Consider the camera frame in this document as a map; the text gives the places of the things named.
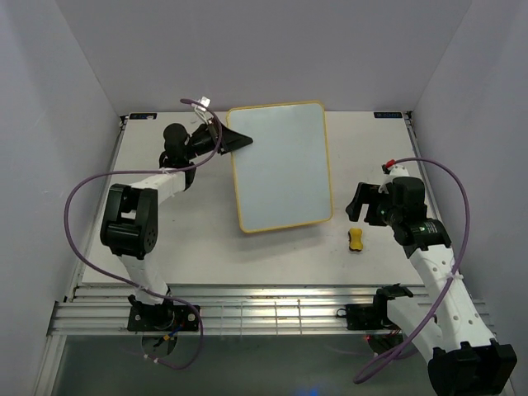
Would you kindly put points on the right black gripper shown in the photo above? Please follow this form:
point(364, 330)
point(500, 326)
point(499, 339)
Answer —
point(370, 194)

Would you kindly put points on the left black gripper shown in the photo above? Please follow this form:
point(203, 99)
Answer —
point(232, 140)

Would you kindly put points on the yellow black eraser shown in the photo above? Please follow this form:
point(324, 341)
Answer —
point(355, 240)

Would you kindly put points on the yellow framed whiteboard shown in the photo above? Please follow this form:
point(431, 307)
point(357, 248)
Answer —
point(282, 179)

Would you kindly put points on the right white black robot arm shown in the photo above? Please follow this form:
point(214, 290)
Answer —
point(463, 356)

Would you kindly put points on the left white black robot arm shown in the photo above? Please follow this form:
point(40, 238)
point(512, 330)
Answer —
point(129, 226)

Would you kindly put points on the right blue corner label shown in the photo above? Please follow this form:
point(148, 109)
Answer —
point(388, 115)

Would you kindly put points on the blue corner label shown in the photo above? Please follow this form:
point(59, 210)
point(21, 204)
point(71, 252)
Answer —
point(388, 115)
point(143, 116)

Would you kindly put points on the left blue corner label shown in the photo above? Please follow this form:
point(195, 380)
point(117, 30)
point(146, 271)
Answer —
point(143, 116)

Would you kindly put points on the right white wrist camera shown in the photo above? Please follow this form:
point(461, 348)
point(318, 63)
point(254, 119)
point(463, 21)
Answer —
point(391, 171)

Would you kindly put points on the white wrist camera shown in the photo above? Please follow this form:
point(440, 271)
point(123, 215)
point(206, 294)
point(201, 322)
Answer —
point(391, 171)
point(201, 108)

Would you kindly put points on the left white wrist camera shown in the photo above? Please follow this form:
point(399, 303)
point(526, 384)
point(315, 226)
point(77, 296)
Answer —
point(201, 108)

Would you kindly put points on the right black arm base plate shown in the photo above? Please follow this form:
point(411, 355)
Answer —
point(365, 317)

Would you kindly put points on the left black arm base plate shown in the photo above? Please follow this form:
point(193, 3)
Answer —
point(181, 317)

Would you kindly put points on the aluminium rail frame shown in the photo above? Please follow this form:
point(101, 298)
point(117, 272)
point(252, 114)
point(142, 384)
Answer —
point(226, 310)

